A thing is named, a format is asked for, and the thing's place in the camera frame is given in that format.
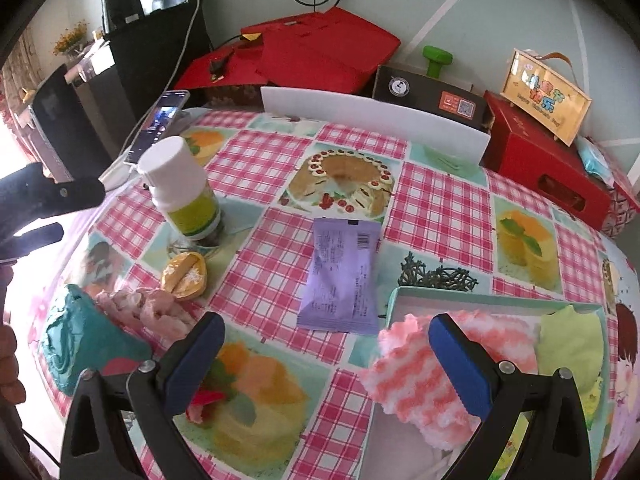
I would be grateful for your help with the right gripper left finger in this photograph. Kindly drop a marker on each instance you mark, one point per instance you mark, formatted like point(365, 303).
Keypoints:
point(96, 443)

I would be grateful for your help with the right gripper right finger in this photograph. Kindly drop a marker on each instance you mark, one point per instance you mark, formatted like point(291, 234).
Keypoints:
point(555, 444)

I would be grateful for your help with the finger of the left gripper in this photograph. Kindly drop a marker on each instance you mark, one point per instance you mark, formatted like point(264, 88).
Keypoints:
point(72, 196)
point(19, 246)

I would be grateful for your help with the red white chenille scrunchie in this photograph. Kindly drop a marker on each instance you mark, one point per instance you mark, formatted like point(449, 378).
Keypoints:
point(201, 399)

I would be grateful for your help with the green soft cloth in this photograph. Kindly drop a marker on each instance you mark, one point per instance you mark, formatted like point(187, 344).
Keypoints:
point(572, 340)

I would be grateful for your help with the pink lace scrunchie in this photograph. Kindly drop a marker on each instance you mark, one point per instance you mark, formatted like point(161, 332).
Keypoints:
point(153, 309)

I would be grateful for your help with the orange round jelly cup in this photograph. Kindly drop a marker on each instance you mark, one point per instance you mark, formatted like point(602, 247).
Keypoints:
point(185, 276)

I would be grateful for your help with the pink white fluffy cloth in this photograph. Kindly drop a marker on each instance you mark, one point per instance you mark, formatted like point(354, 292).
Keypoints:
point(407, 380)

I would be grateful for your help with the purple snack packet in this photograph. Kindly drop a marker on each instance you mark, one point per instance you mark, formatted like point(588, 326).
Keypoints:
point(339, 295)

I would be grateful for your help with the person hand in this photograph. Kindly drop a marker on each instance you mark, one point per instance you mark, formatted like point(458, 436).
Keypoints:
point(12, 390)

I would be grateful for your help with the teal plastic toy case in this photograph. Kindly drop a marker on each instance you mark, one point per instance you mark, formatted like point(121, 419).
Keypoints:
point(77, 335)

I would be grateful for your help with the white pill bottle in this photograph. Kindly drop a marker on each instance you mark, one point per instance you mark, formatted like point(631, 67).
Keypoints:
point(181, 192)

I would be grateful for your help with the teal shallow box tray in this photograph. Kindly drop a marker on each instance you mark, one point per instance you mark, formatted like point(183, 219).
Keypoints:
point(394, 450)

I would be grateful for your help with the checkered picture tablecloth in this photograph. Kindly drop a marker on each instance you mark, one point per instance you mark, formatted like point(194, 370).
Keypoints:
point(270, 299)

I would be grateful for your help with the red patterned tin box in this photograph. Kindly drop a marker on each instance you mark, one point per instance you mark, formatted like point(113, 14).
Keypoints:
point(624, 206)

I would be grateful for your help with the blue wet wipes pack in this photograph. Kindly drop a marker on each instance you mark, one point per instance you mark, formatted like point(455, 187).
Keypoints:
point(594, 161)

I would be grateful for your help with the large red gift box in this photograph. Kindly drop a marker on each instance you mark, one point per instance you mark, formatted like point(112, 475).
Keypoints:
point(334, 50)

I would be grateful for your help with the white foam board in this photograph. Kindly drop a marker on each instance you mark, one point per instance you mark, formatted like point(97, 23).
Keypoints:
point(404, 123)

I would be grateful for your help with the black flat box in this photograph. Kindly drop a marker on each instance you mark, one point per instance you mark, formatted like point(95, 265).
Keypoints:
point(419, 92)

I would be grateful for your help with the red carton with handle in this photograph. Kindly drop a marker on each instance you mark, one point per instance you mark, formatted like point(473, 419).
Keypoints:
point(525, 152)

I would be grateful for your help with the yellow handled gift box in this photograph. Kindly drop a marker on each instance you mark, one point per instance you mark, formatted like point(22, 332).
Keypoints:
point(545, 87)

